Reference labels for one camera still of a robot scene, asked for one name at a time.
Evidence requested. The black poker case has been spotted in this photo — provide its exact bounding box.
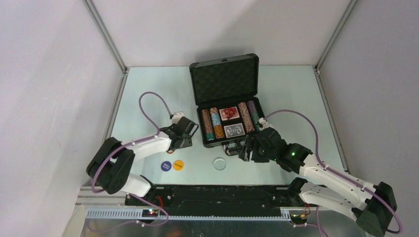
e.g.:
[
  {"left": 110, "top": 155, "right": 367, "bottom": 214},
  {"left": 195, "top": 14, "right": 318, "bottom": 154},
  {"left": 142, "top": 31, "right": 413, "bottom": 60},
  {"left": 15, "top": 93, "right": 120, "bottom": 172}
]
[{"left": 189, "top": 53, "right": 264, "bottom": 156}]

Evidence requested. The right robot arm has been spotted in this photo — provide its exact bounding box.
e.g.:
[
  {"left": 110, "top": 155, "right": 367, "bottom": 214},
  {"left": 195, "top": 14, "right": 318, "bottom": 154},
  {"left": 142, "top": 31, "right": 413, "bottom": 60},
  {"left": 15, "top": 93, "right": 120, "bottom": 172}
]
[{"left": 239, "top": 127, "right": 397, "bottom": 237}]

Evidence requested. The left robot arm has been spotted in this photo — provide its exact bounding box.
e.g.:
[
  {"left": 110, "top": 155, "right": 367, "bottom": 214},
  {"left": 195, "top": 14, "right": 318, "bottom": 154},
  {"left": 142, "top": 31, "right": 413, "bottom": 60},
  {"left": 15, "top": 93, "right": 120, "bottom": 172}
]
[{"left": 86, "top": 113, "right": 199, "bottom": 206}]

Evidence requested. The red dice set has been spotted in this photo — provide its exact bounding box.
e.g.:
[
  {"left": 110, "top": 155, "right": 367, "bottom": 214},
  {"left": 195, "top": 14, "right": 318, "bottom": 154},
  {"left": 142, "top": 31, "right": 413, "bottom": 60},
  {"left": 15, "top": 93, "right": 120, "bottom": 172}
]
[{"left": 219, "top": 107, "right": 240, "bottom": 121}]

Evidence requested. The yellow big blind button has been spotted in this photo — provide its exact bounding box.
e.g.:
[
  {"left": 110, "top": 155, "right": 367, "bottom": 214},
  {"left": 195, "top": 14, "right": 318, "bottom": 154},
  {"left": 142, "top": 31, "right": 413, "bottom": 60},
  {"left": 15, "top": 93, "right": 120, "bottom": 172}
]
[{"left": 173, "top": 160, "right": 184, "bottom": 171}]

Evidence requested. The blue playing card deck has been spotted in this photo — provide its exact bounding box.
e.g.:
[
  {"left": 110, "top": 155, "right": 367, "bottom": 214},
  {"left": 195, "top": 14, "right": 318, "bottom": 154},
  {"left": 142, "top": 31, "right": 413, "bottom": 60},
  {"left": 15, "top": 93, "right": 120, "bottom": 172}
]
[{"left": 224, "top": 123, "right": 245, "bottom": 138}]

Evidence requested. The blue small blind button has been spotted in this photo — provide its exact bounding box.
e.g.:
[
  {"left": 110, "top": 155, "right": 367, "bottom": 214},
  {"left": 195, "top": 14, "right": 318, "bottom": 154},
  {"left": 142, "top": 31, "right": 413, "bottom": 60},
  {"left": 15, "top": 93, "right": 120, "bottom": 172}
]
[{"left": 161, "top": 161, "right": 172, "bottom": 172}]

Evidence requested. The purple green chip stack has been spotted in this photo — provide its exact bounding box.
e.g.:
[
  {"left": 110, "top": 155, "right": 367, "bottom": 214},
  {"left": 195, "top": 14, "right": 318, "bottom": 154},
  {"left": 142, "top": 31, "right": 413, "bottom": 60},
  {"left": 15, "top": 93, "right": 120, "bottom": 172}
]
[{"left": 246, "top": 100, "right": 264, "bottom": 132}]

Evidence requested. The blue orange chip stack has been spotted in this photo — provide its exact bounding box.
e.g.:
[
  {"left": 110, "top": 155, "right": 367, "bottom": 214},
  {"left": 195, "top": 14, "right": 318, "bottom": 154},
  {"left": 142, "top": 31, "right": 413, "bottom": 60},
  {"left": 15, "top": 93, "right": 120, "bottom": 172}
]
[{"left": 210, "top": 107, "right": 225, "bottom": 139}]

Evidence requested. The pink brown chip stack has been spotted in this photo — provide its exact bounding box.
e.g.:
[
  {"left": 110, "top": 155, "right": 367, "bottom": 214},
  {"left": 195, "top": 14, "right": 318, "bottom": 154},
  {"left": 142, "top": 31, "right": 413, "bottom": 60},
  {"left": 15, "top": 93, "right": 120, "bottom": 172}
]
[{"left": 238, "top": 102, "right": 255, "bottom": 133}]

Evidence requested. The clear dealer button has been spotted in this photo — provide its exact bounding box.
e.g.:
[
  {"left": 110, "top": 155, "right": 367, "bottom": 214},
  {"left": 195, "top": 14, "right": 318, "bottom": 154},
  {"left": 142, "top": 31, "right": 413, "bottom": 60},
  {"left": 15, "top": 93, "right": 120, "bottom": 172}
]
[{"left": 213, "top": 158, "right": 226, "bottom": 171}]

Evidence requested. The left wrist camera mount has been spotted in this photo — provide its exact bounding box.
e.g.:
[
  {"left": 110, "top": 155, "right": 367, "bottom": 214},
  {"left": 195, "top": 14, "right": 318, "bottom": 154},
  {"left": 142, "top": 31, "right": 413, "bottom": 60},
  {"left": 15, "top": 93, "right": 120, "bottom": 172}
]
[{"left": 170, "top": 112, "right": 184, "bottom": 123}]

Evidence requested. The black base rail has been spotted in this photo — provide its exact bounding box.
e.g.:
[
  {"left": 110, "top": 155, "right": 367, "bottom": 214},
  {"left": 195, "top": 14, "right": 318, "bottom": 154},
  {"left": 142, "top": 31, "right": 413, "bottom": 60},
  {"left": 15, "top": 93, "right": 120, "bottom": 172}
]
[{"left": 145, "top": 185, "right": 305, "bottom": 217}]

